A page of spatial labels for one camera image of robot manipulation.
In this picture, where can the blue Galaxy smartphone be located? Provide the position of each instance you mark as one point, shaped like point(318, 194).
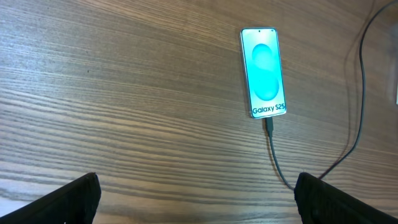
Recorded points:
point(263, 71)

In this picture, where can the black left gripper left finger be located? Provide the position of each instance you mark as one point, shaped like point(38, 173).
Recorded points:
point(75, 202)

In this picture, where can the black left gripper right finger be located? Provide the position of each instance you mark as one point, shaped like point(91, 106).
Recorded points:
point(321, 203)

